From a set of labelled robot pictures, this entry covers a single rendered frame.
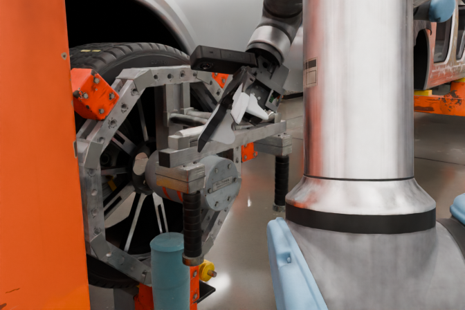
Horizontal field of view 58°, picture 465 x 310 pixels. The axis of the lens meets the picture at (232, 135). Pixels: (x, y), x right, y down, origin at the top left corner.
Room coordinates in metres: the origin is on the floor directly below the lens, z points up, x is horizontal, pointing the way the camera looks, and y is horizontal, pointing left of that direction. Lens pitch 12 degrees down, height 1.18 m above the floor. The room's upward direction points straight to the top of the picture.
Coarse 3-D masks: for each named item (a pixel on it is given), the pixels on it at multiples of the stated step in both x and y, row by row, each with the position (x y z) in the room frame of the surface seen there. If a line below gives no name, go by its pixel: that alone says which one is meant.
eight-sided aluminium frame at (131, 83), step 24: (144, 72) 0.95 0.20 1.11; (168, 72) 1.01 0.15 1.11; (192, 72) 1.07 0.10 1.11; (120, 96) 0.90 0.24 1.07; (216, 96) 1.15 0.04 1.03; (96, 120) 0.89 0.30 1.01; (120, 120) 0.89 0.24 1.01; (96, 144) 0.84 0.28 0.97; (96, 168) 0.83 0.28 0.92; (240, 168) 1.24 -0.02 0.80; (96, 192) 0.84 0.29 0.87; (96, 216) 0.83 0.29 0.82; (216, 216) 1.15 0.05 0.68; (96, 240) 0.82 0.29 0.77; (120, 264) 0.87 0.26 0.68; (144, 264) 0.93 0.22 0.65
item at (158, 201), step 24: (192, 96) 1.21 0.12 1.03; (144, 120) 1.08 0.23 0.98; (120, 144) 1.02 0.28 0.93; (144, 144) 1.08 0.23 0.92; (120, 168) 1.01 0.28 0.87; (120, 192) 1.01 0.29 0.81; (144, 192) 1.07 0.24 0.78; (144, 216) 1.26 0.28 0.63; (168, 216) 1.23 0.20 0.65; (120, 240) 1.12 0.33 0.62; (144, 240) 1.13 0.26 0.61
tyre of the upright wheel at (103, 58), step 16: (80, 48) 1.10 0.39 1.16; (96, 48) 1.07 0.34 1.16; (112, 48) 1.02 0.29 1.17; (128, 48) 1.03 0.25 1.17; (144, 48) 1.06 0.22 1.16; (160, 48) 1.10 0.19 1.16; (80, 64) 0.98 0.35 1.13; (96, 64) 0.96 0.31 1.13; (112, 64) 0.98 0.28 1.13; (128, 64) 1.02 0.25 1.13; (144, 64) 1.06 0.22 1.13; (160, 64) 1.10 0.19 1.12; (176, 64) 1.15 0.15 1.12; (112, 80) 0.98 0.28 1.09; (80, 128) 0.91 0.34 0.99; (96, 272) 0.92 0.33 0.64; (112, 272) 0.95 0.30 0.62; (112, 288) 0.96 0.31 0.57
